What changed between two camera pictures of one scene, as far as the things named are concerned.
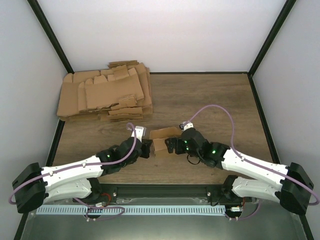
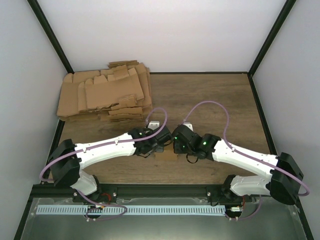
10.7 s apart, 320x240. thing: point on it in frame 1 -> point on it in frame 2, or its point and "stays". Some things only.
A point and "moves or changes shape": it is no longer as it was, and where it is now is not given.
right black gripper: (170, 148) stays
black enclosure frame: (284, 12) stays
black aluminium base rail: (216, 190) stays
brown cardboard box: (159, 136) moves or changes shape
